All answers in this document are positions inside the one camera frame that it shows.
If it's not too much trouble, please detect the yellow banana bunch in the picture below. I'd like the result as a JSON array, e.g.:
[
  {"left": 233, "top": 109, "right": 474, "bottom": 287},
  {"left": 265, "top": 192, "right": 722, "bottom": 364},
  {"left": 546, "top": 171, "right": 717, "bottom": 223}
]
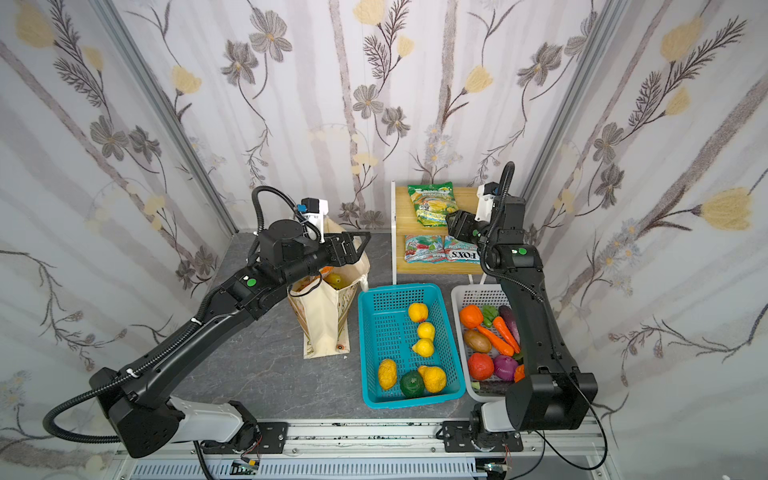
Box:
[{"left": 324, "top": 272, "right": 350, "bottom": 290}]

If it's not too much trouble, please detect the green snack bag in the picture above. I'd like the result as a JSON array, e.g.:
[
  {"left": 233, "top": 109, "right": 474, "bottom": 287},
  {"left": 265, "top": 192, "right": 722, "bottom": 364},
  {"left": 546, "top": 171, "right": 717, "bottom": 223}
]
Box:
[{"left": 408, "top": 182, "right": 459, "bottom": 228}]

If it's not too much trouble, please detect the cream floral grocery tote bag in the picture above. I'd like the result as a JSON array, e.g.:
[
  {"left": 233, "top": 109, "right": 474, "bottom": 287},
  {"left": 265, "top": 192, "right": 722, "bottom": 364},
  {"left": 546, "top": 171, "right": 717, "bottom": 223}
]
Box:
[{"left": 288, "top": 253, "right": 370, "bottom": 360}]

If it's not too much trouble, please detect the small yellow lemon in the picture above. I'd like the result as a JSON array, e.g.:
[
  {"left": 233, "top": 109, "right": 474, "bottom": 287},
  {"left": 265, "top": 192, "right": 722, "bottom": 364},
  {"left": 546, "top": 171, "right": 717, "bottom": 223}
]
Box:
[{"left": 411, "top": 321, "right": 436, "bottom": 358}]

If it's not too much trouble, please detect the orange red snack bag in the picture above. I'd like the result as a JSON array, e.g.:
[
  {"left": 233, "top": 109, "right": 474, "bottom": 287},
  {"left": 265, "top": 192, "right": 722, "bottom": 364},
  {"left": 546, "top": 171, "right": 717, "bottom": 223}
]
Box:
[{"left": 292, "top": 275, "right": 318, "bottom": 294}]

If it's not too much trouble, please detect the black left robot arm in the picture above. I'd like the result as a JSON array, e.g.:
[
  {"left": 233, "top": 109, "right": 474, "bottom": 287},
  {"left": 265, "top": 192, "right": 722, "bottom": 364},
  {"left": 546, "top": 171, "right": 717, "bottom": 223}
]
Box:
[{"left": 42, "top": 186, "right": 371, "bottom": 458}]

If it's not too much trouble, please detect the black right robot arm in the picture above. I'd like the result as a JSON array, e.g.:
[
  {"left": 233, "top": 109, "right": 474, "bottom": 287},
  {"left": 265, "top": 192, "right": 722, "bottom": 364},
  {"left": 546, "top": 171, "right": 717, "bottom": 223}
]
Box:
[{"left": 446, "top": 161, "right": 598, "bottom": 432}]

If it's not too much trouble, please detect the teal Fox's candy bag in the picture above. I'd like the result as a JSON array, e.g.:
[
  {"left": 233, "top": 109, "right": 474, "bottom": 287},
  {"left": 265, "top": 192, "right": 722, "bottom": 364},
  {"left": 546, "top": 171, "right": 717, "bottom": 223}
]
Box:
[{"left": 443, "top": 235, "right": 480, "bottom": 264}]

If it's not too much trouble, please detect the white metal wooden shelf rack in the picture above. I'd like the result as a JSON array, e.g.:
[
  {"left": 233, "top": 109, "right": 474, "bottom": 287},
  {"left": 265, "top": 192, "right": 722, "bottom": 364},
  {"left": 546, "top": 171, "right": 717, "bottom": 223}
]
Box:
[{"left": 390, "top": 181, "right": 490, "bottom": 285}]

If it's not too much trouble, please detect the white plastic basket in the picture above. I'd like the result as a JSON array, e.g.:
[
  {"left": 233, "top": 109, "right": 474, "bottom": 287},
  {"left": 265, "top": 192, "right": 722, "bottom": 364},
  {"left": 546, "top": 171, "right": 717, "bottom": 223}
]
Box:
[{"left": 451, "top": 284, "right": 525, "bottom": 402}]

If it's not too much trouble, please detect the small orange pumpkin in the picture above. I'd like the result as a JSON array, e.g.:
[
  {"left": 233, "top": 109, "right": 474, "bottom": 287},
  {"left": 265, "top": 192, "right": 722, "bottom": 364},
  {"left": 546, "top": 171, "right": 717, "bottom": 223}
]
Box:
[{"left": 459, "top": 305, "right": 484, "bottom": 330}]

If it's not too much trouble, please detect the green pepper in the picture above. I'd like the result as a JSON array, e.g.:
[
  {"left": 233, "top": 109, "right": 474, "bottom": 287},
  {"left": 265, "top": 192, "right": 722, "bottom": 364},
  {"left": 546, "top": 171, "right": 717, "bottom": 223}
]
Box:
[{"left": 481, "top": 305, "right": 499, "bottom": 329}]

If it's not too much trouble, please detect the purple eggplant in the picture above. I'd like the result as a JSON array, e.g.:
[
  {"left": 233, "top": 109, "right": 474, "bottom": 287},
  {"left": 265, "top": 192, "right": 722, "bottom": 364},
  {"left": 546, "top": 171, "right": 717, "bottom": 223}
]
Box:
[{"left": 499, "top": 305, "right": 521, "bottom": 343}]

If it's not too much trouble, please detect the brown potato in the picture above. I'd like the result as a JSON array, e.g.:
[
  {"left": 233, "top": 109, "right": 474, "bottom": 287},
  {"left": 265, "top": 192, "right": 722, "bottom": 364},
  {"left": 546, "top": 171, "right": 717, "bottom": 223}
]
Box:
[{"left": 463, "top": 330, "right": 492, "bottom": 354}]

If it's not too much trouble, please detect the yellow lemon front left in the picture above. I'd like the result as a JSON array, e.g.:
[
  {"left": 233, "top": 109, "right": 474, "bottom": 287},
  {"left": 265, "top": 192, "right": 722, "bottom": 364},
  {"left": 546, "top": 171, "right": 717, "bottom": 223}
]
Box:
[{"left": 377, "top": 359, "right": 398, "bottom": 391}]

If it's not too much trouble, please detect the orange carrot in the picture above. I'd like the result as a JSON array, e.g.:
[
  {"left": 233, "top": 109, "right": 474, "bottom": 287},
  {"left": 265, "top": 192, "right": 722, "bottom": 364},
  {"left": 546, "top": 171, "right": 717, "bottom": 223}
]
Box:
[{"left": 476, "top": 325, "right": 520, "bottom": 356}]

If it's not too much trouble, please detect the green round fruit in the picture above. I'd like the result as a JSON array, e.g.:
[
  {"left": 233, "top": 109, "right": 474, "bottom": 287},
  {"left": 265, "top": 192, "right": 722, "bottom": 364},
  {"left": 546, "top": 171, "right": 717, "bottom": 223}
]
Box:
[{"left": 399, "top": 370, "right": 425, "bottom": 398}]

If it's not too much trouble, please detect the red tomato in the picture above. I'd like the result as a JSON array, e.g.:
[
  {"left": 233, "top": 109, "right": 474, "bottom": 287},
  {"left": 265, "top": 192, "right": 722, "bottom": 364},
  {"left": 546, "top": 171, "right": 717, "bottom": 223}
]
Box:
[{"left": 468, "top": 352, "right": 495, "bottom": 381}]

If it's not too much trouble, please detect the bumpy yellow citron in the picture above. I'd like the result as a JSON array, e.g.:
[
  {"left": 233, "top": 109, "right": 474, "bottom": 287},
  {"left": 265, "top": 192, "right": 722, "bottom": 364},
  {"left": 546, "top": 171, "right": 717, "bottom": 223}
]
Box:
[{"left": 417, "top": 366, "right": 447, "bottom": 394}]

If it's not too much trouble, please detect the purple onion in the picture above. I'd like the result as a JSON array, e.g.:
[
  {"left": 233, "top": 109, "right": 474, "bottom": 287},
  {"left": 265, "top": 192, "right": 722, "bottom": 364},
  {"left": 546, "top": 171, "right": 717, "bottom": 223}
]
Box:
[{"left": 493, "top": 355, "right": 519, "bottom": 382}]

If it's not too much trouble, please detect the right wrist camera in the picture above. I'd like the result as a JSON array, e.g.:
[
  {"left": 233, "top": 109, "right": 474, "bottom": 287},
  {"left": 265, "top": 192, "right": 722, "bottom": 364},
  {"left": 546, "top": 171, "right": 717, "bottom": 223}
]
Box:
[{"left": 475, "top": 182, "right": 499, "bottom": 222}]

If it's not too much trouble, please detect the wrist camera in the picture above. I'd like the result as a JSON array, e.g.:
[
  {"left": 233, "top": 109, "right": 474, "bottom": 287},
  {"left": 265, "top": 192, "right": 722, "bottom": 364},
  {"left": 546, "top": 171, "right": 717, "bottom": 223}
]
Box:
[
  {"left": 475, "top": 182, "right": 499, "bottom": 222},
  {"left": 299, "top": 197, "right": 329, "bottom": 230}
]

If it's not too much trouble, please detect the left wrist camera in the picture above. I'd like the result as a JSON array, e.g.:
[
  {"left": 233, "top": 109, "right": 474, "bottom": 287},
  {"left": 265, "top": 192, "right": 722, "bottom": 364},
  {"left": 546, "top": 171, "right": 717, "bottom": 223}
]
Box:
[{"left": 299, "top": 197, "right": 329, "bottom": 230}]

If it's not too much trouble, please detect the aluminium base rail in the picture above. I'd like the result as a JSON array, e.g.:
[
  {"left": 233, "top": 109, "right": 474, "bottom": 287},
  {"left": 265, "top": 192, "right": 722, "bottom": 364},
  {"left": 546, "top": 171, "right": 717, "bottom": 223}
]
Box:
[{"left": 105, "top": 418, "right": 621, "bottom": 479}]

